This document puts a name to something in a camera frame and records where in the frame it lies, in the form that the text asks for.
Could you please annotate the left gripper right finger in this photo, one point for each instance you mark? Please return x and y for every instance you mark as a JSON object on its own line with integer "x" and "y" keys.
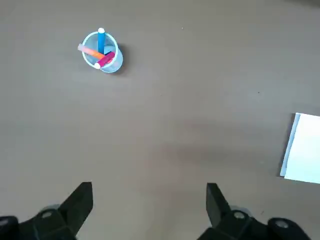
{"x": 237, "y": 225}

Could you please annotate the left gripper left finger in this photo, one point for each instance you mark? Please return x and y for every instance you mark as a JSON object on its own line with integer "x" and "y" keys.
{"x": 50, "y": 222}

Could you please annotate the white A4 paper sheet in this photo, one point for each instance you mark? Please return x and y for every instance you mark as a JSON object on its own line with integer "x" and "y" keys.
{"x": 303, "y": 150}

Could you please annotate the clear plastic pen cup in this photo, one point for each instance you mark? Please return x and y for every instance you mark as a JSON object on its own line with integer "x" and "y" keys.
{"x": 113, "y": 63}

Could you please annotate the red marker pen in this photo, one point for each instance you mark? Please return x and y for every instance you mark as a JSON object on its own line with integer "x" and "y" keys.
{"x": 106, "y": 59}

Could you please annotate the orange marker pen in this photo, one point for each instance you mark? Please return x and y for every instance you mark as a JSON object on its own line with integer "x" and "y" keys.
{"x": 90, "y": 51}

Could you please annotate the blue marker pen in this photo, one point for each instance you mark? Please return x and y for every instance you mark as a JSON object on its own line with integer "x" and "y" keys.
{"x": 101, "y": 41}

